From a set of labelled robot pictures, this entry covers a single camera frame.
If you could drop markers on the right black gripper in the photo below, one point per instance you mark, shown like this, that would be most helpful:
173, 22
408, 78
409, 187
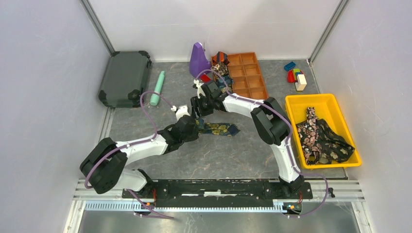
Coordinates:
196, 103

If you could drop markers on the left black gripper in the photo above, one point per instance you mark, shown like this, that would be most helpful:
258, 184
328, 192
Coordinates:
194, 135

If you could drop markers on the navy yellow floral tie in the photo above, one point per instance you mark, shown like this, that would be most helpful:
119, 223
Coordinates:
222, 129

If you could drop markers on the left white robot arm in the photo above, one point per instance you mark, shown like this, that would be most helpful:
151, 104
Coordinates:
105, 167

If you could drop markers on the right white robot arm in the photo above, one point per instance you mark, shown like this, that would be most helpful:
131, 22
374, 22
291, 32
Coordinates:
271, 123

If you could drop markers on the red block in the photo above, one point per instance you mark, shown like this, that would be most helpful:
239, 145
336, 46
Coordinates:
204, 78

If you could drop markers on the blue patterned rolled tie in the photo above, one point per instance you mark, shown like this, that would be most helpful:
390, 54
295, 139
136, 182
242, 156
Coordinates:
226, 84

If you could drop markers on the brown floral rolled tie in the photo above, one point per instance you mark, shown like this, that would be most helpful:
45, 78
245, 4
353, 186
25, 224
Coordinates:
220, 68

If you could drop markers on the purple metronome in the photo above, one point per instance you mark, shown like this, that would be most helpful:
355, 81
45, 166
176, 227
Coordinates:
198, 63

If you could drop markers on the orange wooden compartment tray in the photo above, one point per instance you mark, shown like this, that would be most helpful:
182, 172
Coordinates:
245, 71

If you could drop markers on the orange navy striped rolled tie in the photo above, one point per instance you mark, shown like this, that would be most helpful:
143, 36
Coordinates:
221, 57

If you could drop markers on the mint green flashlight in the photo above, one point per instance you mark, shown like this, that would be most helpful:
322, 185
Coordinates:
155, 98

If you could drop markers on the dark green hard case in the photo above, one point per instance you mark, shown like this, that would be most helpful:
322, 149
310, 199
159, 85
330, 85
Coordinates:
125, 79

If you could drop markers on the colourful toy block stack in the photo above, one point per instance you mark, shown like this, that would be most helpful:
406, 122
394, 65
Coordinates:
292, 75

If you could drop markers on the blue toy brick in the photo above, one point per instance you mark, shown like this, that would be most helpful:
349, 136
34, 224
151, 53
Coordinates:
289, 66

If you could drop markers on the white toy block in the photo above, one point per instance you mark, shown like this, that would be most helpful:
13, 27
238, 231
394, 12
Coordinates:
301, 83

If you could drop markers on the pink floral dark tie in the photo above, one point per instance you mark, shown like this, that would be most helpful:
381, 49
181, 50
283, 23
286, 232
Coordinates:
308, 133

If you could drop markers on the yellow plastic bin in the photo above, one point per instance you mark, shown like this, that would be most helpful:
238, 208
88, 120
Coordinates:
327, 108

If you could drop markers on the black gold floral tie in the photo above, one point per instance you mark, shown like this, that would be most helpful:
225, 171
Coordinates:
332, 146

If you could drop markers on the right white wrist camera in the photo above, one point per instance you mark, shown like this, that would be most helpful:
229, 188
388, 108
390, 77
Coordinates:
198, 86

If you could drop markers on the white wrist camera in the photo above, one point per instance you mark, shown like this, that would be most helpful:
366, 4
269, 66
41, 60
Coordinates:
181, 111
198, 86

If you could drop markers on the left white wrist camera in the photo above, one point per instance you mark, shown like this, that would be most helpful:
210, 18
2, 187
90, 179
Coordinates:
181, 111

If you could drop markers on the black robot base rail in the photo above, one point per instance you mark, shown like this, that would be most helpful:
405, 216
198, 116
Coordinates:
219, 193

